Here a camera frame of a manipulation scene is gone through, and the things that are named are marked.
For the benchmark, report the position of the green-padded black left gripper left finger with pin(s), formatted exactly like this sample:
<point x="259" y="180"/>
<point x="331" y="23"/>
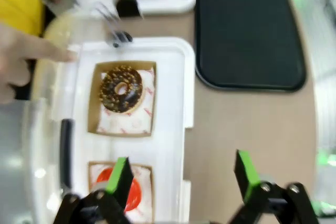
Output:
<point x="119" y="179"/>

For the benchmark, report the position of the person's bare hand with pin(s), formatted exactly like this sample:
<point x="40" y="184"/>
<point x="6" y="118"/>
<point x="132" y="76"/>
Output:
<point x="21" y="58"/>

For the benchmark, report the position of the brown cardboard donut box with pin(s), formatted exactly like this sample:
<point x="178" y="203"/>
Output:
<point x="90" y="182"/>
<point x="91" y="103"/>

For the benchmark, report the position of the green-padded black left gripper right finger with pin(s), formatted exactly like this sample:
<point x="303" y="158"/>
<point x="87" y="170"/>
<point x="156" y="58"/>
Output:
<point x="249" y="179"/>

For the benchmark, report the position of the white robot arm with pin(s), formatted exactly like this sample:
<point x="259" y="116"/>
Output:
<point x="326" y="58"/>

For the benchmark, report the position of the clear plastic container lid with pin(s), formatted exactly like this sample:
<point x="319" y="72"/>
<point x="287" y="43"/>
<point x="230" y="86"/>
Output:
<point x="39" y="134"/>

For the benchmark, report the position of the yellow sleeve of person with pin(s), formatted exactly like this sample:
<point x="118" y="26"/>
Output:
<point x="18" y="1"/>

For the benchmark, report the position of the red glazed donut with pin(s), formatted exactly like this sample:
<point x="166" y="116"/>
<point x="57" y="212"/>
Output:
<point x="135" y="195"/>

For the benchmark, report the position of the chocolate donut with nut sprinkles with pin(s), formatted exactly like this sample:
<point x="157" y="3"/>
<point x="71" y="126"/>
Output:
<point x="131" y="98"/>

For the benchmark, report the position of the metal serving tongs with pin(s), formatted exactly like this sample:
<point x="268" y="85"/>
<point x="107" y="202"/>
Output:
<point x="115" y="27"/>

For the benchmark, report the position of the black plastic serving tray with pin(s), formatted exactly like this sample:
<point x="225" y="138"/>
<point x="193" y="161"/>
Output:
<point x="249" y="35"/>

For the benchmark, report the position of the white red-printed paper liner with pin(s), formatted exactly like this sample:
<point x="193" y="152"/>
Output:
<point x="145" y="182"/>
<point x="136" y="124"/>

